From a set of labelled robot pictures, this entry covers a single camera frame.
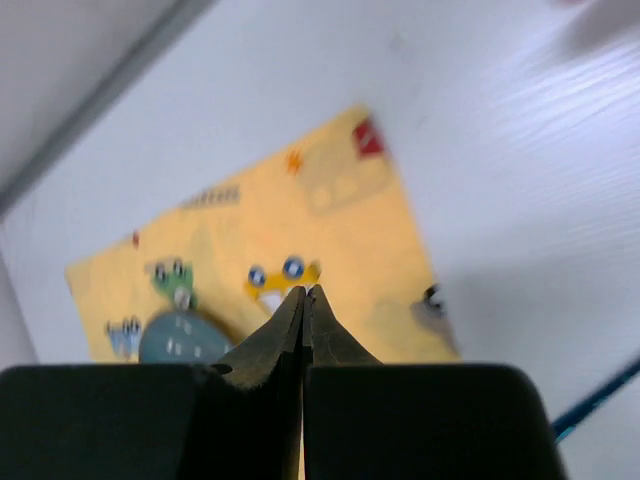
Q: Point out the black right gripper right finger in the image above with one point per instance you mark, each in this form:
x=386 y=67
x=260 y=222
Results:
x=330 y=356

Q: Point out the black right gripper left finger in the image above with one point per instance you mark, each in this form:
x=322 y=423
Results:
x=247 y=421

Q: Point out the teal ceramic plate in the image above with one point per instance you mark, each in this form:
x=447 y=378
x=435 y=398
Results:
x=182 y=336

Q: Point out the yellow car-print placemat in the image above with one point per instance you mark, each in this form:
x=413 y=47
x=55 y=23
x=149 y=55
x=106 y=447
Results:
x=328 y=210

